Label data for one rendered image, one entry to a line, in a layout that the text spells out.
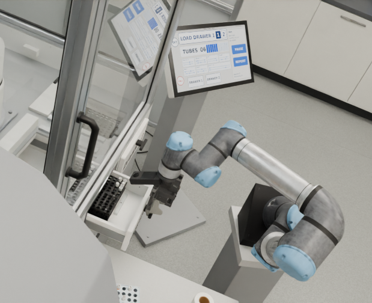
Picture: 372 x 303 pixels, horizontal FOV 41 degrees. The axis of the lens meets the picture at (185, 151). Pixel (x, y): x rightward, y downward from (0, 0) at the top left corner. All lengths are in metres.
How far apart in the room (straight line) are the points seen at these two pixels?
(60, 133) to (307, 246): 0.71
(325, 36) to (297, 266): 3.28
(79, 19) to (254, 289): 1.58
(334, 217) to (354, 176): 2.71
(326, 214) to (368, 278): 2.03
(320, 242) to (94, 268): 0.83
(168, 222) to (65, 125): 1.98
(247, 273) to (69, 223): 1.53
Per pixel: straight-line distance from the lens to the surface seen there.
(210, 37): 2.41
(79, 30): 0.93
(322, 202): 1.43
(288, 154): 3.94
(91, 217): 1.73
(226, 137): 1.54
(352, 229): 3.65
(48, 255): 0.63
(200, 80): 2.34
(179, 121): 2.59
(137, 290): 1.72
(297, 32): 4.48
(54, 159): 1.13
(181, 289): 1.81
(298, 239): 1.40
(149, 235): 2.87
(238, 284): 2.19
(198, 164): 1.52
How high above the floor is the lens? 2.20
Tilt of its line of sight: 39 degrees down
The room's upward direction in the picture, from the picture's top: 22 degrees clockwise
